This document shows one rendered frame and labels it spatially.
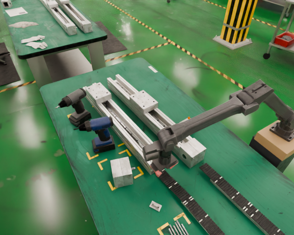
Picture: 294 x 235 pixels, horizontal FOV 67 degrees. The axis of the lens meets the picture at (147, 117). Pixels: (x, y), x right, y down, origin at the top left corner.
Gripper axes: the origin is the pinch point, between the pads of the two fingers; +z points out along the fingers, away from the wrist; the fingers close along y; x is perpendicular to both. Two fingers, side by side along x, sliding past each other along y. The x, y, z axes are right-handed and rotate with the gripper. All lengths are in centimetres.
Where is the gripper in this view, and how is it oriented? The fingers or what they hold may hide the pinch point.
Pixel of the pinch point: (163, 171)
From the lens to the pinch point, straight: 112.9
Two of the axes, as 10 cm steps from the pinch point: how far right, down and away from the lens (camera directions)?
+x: 5.8, 5.5, -6.0
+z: 0.1, 7.3, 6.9
